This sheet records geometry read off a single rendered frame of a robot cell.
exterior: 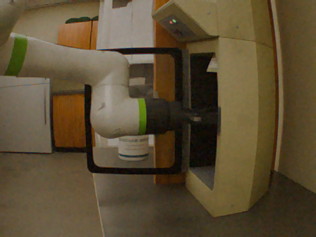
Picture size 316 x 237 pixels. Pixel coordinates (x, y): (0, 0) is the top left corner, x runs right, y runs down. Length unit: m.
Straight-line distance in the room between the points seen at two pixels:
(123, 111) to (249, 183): 0.38
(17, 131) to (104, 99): 5.04
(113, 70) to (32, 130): 4.95
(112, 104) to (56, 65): 0.19
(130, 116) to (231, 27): 0.35
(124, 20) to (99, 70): 1.32
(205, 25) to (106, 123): 0.35
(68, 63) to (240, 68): 0.43
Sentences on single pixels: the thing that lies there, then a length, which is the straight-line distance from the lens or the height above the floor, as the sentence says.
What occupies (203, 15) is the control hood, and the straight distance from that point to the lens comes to 0.91.
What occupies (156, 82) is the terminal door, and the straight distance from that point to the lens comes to 1.19.
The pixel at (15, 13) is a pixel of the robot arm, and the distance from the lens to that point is 0.74.
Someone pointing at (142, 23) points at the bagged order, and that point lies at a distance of 2.18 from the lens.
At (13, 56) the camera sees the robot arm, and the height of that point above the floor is 1.38.
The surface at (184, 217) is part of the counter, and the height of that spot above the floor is 0.94.
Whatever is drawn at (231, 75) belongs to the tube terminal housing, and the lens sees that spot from 0.92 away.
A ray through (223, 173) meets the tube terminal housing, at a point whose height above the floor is 1.07.
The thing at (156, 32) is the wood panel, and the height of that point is 1.44.
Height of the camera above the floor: 1.33
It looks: 8 degrees down
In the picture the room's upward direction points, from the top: straight up
